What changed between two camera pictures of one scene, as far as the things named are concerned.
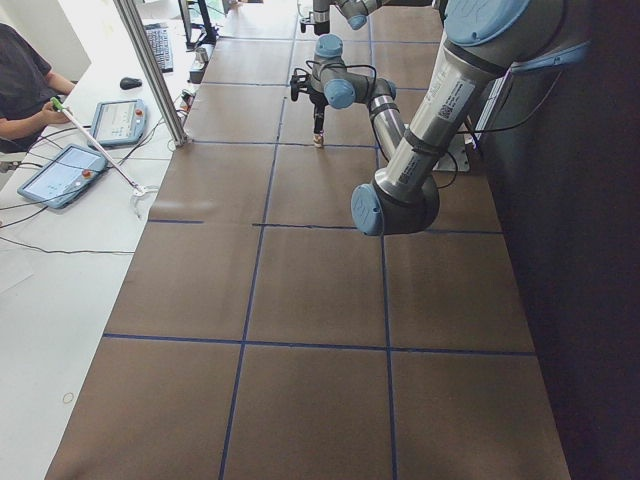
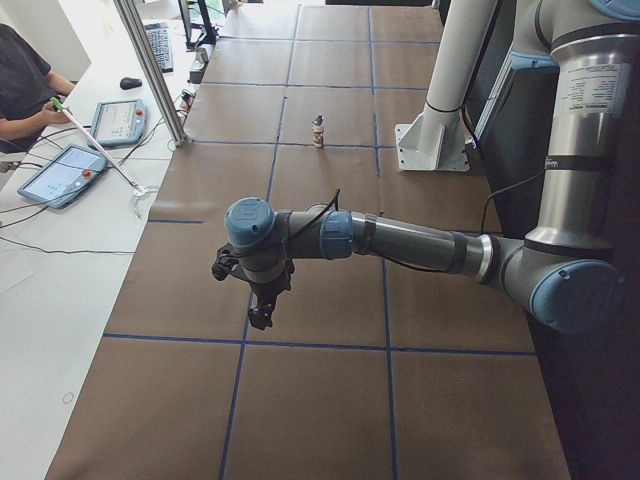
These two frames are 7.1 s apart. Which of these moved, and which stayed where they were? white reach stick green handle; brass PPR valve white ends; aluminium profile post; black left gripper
Moved: black left gripper
Stayed: brass PPR valve white ends; aluminium profile post; white reach stick green handle
